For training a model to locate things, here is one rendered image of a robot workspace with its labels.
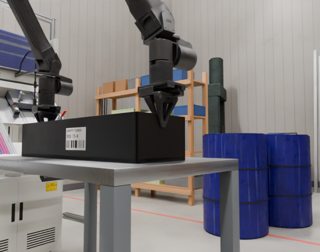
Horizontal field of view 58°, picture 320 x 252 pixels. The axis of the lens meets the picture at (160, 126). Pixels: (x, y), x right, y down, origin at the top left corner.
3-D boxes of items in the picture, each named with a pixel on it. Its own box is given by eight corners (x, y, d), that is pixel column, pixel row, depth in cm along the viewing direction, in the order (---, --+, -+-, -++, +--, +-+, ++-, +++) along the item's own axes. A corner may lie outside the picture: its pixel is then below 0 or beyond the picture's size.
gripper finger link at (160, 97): (157, 129, 74) (156, 92, 75) (179, 127, 69) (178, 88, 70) (137, 128, 69) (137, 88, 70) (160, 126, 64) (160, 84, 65)
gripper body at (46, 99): (47, 113, 112) (48, 94, 113) (61, 111, 106) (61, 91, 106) (31, 111, 108) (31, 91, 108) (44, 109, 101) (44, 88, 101)
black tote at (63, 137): (21, 156, 100) (22, 123, 100) (66, 155, 112) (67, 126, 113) (136, 163, 62) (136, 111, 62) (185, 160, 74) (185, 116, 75)
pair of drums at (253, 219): (322, 221, 321) (319, 133, 327) (266, 250, 231) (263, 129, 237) (255, 209, 379) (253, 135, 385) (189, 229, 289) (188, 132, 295)
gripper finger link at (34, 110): (48, 134, 112) (49, 109, 112) (57, 133, 107) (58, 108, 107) (30, 133, 107) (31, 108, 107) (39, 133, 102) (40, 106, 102)
